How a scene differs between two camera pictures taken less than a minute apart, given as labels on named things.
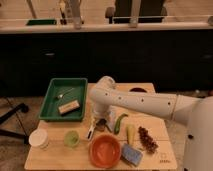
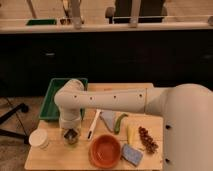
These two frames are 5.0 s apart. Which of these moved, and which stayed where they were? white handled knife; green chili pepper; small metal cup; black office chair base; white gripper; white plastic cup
Moved: small metal cup; white gripper
Stayed: green chili pepper; white plastic cup; white handled knife; black office chair base
